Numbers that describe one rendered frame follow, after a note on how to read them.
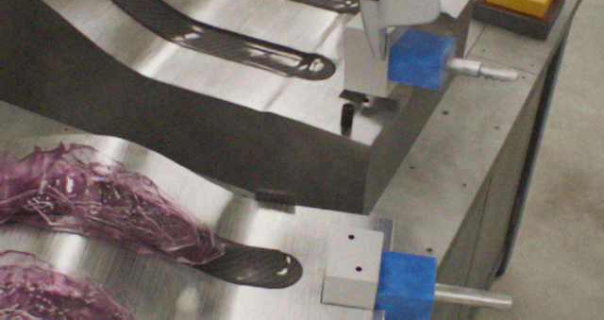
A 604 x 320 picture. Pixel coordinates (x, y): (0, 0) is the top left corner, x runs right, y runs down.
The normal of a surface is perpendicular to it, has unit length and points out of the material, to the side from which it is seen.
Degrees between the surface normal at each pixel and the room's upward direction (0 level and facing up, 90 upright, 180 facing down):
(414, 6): 71
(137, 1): 27
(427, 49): 11
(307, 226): 0
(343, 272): 0
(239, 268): 6
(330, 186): 90
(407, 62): 82
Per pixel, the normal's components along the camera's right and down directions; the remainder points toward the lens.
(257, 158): -0.41, 0.56
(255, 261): 0.04, -0.64
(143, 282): 0.53, -0.61
